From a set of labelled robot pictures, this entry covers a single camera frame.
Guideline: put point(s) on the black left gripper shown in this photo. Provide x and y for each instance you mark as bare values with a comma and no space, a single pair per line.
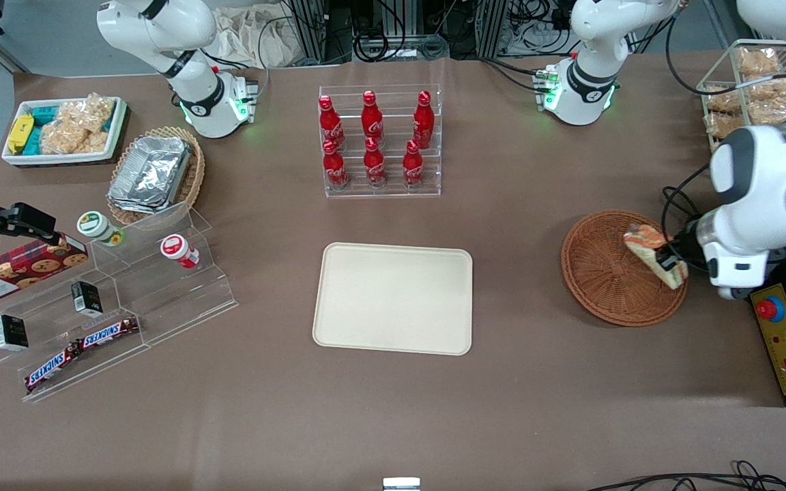
686,247

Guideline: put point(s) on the triangular sandwich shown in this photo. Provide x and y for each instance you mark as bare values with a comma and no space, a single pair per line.
645,240

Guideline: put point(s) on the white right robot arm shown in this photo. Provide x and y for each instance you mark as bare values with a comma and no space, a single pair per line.
181,34

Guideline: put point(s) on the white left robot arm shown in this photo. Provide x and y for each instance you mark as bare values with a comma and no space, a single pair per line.
768,184

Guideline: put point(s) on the round brown wicker basket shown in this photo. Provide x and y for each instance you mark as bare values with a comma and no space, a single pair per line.
598,273

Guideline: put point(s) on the oval light wicker basket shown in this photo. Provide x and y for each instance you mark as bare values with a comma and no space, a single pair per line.
195,174

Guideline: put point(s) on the beige plastic tray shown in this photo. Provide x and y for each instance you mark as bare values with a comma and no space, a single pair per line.
393,300

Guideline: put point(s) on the red tartan cookie box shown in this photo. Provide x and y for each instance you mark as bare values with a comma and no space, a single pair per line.
18,269

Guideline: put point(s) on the white rectangular snack bin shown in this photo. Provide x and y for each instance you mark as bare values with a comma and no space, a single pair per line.
59,158

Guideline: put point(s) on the green lid white cup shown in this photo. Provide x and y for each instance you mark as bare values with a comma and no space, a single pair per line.
96,226

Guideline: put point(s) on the yellow snack pack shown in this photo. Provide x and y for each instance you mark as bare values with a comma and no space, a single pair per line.
20,133

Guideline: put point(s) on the teal snack pack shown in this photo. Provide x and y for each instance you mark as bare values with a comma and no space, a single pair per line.
39,126

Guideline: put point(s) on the small black white box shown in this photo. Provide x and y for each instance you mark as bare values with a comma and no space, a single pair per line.
86,298
11,333

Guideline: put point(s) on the clear bag rice crackers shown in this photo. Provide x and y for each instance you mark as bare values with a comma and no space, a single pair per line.
79,126

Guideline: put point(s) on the red emergency stop button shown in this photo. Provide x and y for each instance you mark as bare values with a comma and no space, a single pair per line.
770,309

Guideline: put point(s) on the stacked aluminium foil containers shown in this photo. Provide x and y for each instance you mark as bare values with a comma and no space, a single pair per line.
151,174

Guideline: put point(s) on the Snickers chocolate bar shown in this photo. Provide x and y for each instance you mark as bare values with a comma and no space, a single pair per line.
110,333
50,368

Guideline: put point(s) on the red lid white cup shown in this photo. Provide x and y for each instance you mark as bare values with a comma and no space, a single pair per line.
177,249

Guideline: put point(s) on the clear acrylic stepped shelf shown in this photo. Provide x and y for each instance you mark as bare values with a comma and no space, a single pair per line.
181,300

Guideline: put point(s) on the bagged rice cracker snack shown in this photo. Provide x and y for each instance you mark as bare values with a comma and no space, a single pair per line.
768,102
758,61

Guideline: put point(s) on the red cola bottle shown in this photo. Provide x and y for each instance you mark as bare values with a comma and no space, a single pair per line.
374,165
424,119
413,166
335,167
331,123
372,117

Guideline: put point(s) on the crumpled white cloth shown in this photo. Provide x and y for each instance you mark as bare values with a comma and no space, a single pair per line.
250,37

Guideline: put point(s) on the clear acrylic bottle rack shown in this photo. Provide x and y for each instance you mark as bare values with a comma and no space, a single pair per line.
379,194

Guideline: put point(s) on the aluminium frame post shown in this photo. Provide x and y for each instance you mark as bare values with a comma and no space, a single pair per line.
492,24
311,27

